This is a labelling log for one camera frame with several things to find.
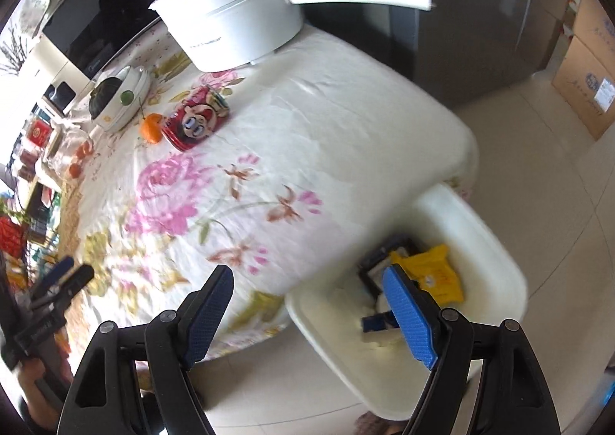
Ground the blue biscuit box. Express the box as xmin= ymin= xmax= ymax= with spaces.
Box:
xmin=361 ymin=311 xmax=401 ymax=344

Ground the yellow snack wrapper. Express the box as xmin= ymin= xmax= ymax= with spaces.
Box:
xmin=390 ymin=244 xmax=465 ymax=307

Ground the black plastic tray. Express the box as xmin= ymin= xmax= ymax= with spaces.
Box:
xmin=356 ymin=234 xmax=420 ymax=302

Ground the red cartoon can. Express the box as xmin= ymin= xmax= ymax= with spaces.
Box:
xmin=161 ymin=85 xmax=230 ymax=152

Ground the person left hand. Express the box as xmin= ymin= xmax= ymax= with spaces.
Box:
xmin=17 ymin=358 xmax=60 ymax=433

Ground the white plastic bin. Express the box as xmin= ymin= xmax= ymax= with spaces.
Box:
xmin=286 ymin=184 xmax=527 ymax=423

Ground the brown slipper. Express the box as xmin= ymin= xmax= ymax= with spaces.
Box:
xmin=353 ymin=412 xmax=404 ymax=435

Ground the orange mandarin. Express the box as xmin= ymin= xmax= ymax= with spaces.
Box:
xmin=140 ymin=113 xmax=164 ymax=144

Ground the dark green squash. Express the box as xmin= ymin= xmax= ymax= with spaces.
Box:
xmin=89 ymin=77 xmax=122 ymax=119

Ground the white bowl stack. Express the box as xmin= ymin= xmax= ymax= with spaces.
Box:
xmin=91 ymin=65 xmax=151 ymax=133

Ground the floral tablecloth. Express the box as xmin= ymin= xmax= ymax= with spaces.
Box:
xmin=60 ymin=25 xmax=479 ymax=361

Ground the white electric pot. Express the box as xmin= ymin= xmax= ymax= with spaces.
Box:
xmin=149 ymin=0 xmax=433 ymax=72

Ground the lower cardboard box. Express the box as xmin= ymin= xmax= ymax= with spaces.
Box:
xmin=552 ymin=38 xmax=614 ymax=140

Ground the cardboard box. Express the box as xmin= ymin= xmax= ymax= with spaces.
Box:
xmin=552 ymin=38 xmax=614 ymax=140
xmin=573 ymin=0 xmax=615 ymax=73

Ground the upper cardboard box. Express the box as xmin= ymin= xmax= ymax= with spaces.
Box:
xmin=573 ymin=0 xmax=615 ymax=73

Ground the grey refrigerator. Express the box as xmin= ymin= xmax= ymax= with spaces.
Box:
xmin=297 ymin=0 xmax=578 ymax=109

